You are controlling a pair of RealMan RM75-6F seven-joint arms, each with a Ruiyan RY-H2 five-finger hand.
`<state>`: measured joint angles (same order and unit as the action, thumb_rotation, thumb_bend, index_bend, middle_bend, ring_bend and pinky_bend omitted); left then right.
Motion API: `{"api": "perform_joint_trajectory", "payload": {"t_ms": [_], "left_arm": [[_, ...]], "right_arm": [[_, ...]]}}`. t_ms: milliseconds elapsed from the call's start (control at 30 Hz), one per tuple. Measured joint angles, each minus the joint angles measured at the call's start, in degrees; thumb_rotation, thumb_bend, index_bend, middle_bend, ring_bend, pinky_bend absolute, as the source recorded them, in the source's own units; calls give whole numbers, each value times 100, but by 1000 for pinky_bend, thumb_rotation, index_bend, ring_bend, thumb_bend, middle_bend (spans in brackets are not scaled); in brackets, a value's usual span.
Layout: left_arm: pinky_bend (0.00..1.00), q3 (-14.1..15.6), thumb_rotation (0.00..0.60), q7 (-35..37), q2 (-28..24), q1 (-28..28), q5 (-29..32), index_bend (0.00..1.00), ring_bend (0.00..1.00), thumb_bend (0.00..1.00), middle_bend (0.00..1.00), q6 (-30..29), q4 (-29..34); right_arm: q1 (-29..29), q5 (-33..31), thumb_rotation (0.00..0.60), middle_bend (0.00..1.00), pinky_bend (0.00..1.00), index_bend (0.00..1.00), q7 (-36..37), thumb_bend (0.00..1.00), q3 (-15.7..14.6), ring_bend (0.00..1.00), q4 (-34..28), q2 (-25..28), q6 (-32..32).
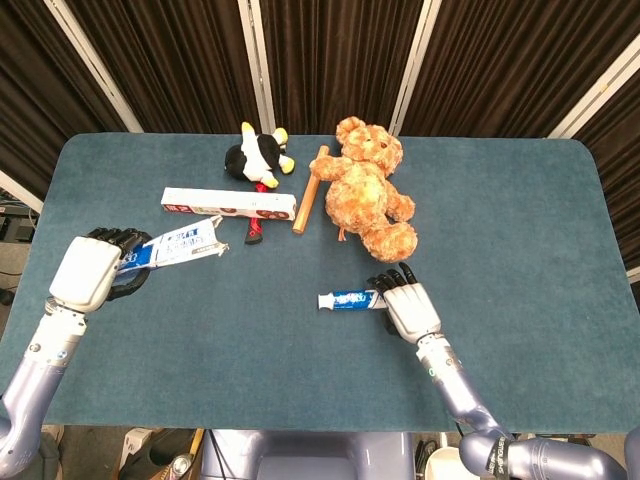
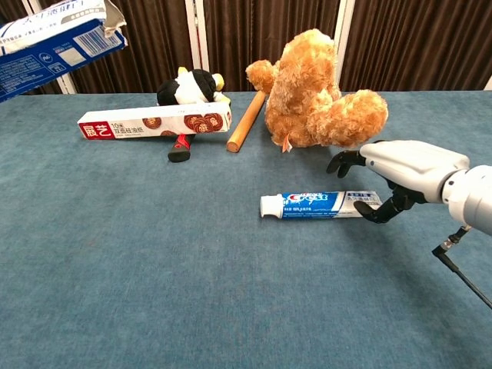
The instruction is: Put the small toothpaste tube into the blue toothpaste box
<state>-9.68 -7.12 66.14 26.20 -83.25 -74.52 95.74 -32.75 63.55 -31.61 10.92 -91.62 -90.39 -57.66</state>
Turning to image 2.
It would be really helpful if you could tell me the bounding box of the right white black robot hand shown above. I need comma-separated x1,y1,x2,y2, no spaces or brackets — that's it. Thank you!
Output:
326,139,470,224

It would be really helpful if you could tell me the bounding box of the blue white toothpaste tube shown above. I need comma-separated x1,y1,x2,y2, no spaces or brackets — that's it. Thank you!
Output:
260,191,384,220

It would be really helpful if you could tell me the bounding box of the blue white toothpaste box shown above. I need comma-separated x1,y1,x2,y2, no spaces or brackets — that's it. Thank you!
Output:
0,0,128,104

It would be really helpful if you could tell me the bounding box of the white red baking paper box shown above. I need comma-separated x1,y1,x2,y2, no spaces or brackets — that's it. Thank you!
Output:
77,101,233,141

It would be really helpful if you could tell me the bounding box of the brown teddy bear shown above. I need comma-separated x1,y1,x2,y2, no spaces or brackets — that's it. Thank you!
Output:
245,28,389,154

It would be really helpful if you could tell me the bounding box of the wooden rolling stick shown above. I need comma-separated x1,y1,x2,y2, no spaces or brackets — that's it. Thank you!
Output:
226,90,267,154

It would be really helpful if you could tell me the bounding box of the blue table cloth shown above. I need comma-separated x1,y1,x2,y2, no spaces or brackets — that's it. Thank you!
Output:
0,90,492,369

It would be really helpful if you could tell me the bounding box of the black white plush toy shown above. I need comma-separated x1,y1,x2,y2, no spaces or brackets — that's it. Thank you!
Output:
156,66,231,107

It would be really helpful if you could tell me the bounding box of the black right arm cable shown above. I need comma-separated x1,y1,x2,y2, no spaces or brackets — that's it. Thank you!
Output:
431,225,492,311

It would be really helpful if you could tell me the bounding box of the black red handle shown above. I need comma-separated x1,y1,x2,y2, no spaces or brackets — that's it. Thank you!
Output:
167,134,196,163

